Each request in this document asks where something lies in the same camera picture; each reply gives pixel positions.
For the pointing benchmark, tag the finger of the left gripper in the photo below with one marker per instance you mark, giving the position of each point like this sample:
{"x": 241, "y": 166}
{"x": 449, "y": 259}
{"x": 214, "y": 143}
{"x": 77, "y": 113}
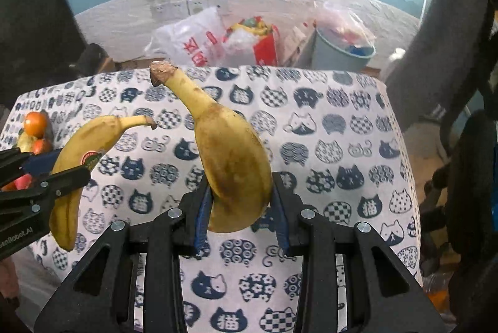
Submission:
{"x": 15, "y": 164}
{"x": 48, "y": 188}

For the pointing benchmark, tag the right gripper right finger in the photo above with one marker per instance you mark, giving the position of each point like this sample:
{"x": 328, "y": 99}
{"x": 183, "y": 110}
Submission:
{"x": 286, "y": 207}

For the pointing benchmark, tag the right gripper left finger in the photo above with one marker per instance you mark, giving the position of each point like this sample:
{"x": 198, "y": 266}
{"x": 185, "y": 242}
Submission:
{"x": 196, "y": 208}

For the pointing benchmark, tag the large orange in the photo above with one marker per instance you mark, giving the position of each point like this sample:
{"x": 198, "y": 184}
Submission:
{"x": 35, "y": 124}

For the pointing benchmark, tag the spotted banana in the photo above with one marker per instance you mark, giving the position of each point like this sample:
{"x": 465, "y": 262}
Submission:
{"x": 235, "y": 162}

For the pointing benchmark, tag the large red apple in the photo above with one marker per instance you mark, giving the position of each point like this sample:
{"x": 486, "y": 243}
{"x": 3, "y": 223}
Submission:
{"x": 21, "y": 183}

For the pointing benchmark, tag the large yellow pear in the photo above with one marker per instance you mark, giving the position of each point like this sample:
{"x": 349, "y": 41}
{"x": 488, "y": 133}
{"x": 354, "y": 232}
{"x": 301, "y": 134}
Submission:
{"x": 26, "y": 142}

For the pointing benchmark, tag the small mandarin top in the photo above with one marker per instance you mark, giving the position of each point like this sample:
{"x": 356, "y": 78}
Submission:
{"x": 41, "y": 146}

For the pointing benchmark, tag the person right hand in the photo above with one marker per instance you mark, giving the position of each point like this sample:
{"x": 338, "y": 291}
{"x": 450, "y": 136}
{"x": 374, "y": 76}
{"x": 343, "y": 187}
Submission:
{"x": 9, "y": 281}

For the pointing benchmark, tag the dark glass plate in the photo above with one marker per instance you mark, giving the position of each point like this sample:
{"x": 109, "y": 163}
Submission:
{"x": 48, "y": 132}

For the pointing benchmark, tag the cat pattern tablecloth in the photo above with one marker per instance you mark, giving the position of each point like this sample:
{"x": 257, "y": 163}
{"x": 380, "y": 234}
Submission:
{"x": 331, "y": 135}

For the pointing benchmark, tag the dark cloth backdrop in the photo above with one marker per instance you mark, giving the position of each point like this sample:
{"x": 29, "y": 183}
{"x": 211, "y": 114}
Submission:
{"x": 39, "y": 40}

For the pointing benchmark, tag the black cylindrical device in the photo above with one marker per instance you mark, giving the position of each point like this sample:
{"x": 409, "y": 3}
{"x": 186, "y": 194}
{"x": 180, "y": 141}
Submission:
{"x": 91, "y": 60}

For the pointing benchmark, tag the grey blue trash bin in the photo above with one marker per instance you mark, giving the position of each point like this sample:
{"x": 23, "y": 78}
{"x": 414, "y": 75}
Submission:
{"x": 330, "y": 53}

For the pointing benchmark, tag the cardboard box pieces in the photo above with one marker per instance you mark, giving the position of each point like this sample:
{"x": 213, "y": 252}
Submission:
{"x": 297, "y": 46}

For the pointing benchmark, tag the white plastic shopping bag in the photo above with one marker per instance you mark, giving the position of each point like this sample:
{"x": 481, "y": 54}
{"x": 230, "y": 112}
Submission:
{"x": 194, "y": 41}

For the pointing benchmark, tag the wall socket strip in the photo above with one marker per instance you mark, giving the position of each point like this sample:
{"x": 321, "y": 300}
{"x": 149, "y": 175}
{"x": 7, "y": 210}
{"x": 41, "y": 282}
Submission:
{"x": 178, "y": 10}

